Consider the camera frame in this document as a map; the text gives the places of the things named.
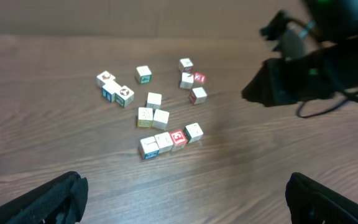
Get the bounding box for wooden block ice cream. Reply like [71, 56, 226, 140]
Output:
[152, 109, 170, 130]

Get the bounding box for wooden block round picture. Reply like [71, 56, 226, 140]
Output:
[115, 86, 134, 108]

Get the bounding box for wooden block yellow side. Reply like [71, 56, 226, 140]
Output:
[137, 107, 154, 128]

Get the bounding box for wooden block green side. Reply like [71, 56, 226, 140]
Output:
[135, 65, 152, 84]

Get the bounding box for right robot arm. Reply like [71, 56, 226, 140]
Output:
[241, 0, 358, 107]

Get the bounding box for wooden block letter blue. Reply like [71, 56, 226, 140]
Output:
[102, 81, 122, 103]

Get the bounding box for plain wooden block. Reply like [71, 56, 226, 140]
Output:
[155, 132, 173, 154]

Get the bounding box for wooden block teal side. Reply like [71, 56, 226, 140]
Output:
[183, 123, 203, 144]

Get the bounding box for wooden block red side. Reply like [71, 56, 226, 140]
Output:
[178, 58, 194, 73]

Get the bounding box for wooden block blue side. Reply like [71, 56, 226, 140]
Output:
[139, 136, 160, 159]

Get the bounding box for wooden block fish picture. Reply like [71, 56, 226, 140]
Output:
[146, 92, 162, 110]

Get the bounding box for wooden block pretzel picture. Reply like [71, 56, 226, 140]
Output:
[189, 87, 208, 105]

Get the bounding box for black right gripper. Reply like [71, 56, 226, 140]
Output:
[241, 46, 358, 107]

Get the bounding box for wooden block brown picture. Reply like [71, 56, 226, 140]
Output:
[96, 70, 116, 88]

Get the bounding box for wooden block brush picture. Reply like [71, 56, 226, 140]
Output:
[179, 72, 194, 90]

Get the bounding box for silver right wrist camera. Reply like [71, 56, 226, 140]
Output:
[259, 9, 316, 60]

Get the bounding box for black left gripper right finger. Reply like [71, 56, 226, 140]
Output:
[285, 172, 358, 224]

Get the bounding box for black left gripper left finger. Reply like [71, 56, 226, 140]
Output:
[0, 171, 88, 224]

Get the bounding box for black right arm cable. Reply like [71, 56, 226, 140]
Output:
[295, 86, 358, 119]

